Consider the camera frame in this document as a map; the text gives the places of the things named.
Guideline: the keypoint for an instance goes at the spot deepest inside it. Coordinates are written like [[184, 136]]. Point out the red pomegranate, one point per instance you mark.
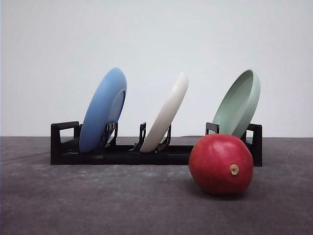
[[221, 164]]

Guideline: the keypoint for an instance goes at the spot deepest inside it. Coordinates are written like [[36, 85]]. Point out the green plate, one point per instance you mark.
[[238, 104]]

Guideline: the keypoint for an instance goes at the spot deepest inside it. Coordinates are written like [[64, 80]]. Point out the white plate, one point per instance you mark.
[[166, 114]]

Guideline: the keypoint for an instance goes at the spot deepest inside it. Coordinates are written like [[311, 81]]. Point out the blue plate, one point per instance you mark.
[[105, 107]]

